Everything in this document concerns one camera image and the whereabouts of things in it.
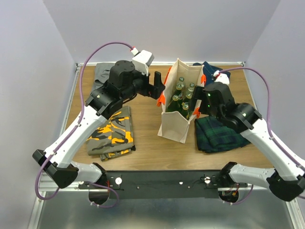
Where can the dark blue folded jeans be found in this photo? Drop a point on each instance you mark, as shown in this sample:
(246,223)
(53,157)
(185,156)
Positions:
(208,71)

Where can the aluminium rail frame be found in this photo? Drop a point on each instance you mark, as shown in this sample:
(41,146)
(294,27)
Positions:
(286,179)

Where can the beige canvas tote bag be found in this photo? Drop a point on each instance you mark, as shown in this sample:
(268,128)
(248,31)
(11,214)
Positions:
(174,126)

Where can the green plaid folded cloth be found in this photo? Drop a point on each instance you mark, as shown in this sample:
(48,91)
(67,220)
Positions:
(213,137)

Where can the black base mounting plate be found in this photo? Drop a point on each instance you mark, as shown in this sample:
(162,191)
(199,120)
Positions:
(166,183)

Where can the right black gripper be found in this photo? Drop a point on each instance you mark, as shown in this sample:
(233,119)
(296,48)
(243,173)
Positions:
(199,93)

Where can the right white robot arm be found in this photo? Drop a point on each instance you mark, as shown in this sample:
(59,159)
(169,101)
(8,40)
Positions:
(286,180)

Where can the orange camouflage folded pants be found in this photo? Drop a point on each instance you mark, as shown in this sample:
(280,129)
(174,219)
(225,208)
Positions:
(113,138)

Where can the grey folded shorts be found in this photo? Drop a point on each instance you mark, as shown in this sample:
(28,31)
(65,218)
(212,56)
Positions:
(101,74)

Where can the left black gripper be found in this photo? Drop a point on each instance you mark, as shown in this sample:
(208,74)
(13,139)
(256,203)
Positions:
(155,90)

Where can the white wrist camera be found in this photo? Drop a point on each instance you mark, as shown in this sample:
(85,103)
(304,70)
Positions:
(142,60)
(222,77)

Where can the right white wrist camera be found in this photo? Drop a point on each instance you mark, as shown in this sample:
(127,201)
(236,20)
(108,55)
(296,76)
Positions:
(222,77)

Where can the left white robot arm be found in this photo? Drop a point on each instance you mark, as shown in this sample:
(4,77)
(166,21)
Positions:
(56,159)

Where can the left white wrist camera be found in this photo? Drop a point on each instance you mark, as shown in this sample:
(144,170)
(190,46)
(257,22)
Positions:
(142,60)

